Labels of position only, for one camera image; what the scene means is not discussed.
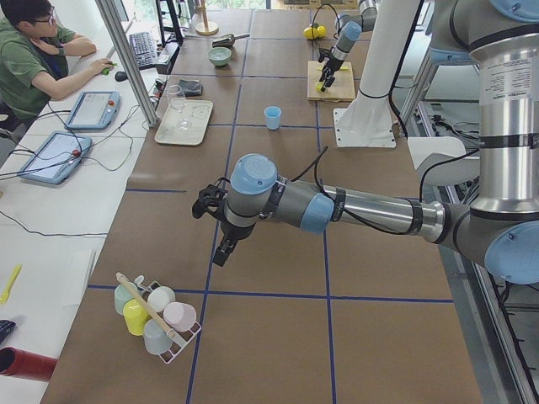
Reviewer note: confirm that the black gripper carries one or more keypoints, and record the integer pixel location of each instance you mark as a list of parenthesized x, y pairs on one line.
[(234, 231), (333, 61)]

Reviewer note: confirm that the light blue plastic cup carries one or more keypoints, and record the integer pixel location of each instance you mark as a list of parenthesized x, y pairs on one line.
[(272, 116)]

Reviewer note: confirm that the pink cup in rack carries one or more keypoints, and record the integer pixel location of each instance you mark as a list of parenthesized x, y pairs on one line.
[(180, 316)]

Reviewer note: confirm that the white cup in rack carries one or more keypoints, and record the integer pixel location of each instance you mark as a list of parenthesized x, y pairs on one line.
[(160, 298)]

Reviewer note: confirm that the yellow cup in rack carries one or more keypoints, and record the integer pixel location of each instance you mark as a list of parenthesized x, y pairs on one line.
[(135, 316)]

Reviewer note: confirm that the green cup in rack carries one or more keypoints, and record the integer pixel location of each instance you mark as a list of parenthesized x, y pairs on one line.
[(121, 297)]

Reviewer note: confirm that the grey cup in rack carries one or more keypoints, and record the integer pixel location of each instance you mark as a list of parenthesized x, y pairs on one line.
[(155, 339)]

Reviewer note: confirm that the yellow plastic knife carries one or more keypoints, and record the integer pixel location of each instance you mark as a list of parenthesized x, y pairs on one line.
[(343, 68)]

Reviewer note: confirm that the metal ice scoop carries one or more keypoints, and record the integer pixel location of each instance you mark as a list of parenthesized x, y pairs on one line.
[(228, 40)]

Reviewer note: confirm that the green bowl with ice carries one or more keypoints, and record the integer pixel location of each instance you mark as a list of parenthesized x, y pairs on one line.
[(219, 56)]

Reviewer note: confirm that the cream bear tray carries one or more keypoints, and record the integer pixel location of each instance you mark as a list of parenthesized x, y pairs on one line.
[(197, 112)]

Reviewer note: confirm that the wooden mug tree stand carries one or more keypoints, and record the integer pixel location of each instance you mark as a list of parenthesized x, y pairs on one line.
[(205, 27)]

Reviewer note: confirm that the grey folded cloth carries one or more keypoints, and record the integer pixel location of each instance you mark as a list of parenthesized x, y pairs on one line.
[(191, 88)]

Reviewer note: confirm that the clear wine glass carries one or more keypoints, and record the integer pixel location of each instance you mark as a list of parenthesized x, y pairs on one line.
[(177, 101)]

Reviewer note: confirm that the black keyboard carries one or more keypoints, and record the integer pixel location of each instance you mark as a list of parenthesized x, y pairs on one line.
[(144, 49)]

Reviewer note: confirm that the lower blue teach pendant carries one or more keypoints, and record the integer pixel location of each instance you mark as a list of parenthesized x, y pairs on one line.
[(57, 158)]

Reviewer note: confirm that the blue teach pendant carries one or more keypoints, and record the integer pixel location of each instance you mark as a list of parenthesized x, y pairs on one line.
[(94, 110), (57, 158)]

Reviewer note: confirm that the upper blue teach pendant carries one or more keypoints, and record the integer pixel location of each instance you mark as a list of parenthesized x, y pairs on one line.
[(94, 110)]

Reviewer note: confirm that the black computer mouse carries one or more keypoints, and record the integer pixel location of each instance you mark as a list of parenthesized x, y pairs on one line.
[(120, 76)]

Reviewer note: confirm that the yellow spatula on desk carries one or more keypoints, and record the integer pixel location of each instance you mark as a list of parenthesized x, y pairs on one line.
[(4, 296)]

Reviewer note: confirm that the red bottle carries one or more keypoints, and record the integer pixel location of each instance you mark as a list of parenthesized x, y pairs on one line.
[(26, 365)]

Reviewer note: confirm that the person in green shirt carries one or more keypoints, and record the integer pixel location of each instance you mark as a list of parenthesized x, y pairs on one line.
[(34, 52)]

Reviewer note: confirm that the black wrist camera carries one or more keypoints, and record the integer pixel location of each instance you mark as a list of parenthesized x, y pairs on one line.
[(211, 200), (323, 54)]

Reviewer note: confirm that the wooden rack handle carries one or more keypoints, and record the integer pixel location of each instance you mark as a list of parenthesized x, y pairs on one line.
[(170, 332)]

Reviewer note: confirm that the white wire cup rack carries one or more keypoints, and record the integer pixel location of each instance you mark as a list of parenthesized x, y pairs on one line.
[(183, 339)]

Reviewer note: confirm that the aluminium frame post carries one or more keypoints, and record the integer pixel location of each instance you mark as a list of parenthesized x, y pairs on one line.
[(112, 23)]

